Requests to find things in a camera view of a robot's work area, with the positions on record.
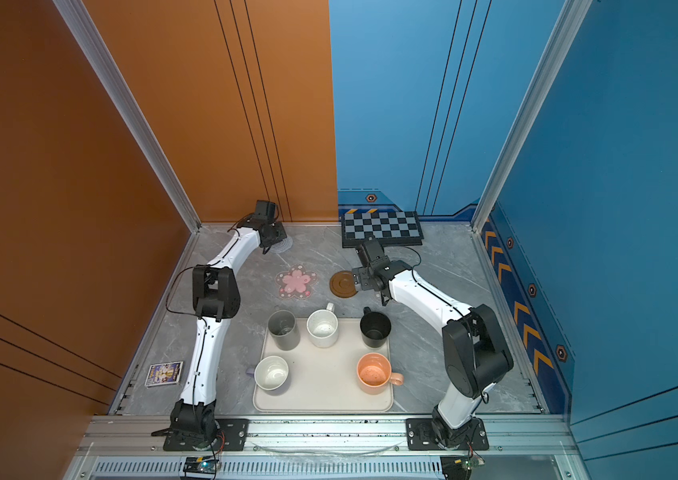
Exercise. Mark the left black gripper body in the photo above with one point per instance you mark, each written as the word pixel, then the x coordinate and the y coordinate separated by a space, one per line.
pixel 277 234

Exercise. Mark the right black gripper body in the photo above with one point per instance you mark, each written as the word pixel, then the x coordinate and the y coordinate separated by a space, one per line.
pixel 364 277

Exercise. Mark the brown wooden round coaster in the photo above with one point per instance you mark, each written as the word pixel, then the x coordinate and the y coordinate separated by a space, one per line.
pixel 342 284

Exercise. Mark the pink flower coaster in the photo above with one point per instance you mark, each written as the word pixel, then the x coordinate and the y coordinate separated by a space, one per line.
pixel 296 283

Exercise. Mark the grey woven round coaster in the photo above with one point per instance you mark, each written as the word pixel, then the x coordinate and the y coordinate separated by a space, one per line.
pixel 282 246

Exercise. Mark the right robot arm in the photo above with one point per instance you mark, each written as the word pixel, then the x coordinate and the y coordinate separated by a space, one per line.
pixel 476 353

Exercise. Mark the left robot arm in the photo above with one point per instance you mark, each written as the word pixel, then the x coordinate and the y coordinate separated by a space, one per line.
pixel 216 300

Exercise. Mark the black chessboard box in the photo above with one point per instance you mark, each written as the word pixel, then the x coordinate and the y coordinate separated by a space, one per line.
pixel 390 228

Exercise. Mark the black mug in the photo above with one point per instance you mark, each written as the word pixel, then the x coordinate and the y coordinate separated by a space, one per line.
pixel 375 328

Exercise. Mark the white speckled mug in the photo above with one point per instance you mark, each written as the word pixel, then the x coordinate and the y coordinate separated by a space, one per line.
pixel 322 326

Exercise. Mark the grey mug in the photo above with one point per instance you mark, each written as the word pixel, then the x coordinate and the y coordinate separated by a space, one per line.
pixel 283 329

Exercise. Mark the orange mug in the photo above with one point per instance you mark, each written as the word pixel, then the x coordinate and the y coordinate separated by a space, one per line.
pixel 374 373

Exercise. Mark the cream serving tray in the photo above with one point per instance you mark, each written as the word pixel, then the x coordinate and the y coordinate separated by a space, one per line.
pixel 323 380

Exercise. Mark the purple card box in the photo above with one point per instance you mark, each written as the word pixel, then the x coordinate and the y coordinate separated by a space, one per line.
pixel 163 374

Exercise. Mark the right circuit board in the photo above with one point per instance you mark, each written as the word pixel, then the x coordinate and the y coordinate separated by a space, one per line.
pixel 459 467

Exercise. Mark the circuit board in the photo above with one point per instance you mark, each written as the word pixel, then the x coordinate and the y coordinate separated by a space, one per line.
pixel 200 467
pixel 459 467

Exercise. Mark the left circuit board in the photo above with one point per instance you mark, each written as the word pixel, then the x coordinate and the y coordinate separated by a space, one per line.
pixel 200 467

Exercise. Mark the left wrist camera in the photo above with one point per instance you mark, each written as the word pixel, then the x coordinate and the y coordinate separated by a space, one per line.
pixel 265 212

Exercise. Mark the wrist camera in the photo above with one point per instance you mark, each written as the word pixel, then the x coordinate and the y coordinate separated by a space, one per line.
pixel 372 255
pixel 265 212

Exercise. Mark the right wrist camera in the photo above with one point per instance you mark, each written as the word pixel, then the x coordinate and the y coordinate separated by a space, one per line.
pixel 372 255

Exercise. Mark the white mug purple handle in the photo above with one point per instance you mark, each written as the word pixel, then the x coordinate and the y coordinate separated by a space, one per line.
pixel 271 375

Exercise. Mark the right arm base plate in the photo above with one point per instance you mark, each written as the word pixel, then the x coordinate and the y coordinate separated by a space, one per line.
pixel 426 434

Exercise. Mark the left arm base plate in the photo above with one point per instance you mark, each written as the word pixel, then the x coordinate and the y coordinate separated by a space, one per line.
pixel 224 435

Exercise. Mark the aluminium front rail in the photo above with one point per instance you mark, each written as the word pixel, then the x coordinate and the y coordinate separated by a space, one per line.
pixel 362 446

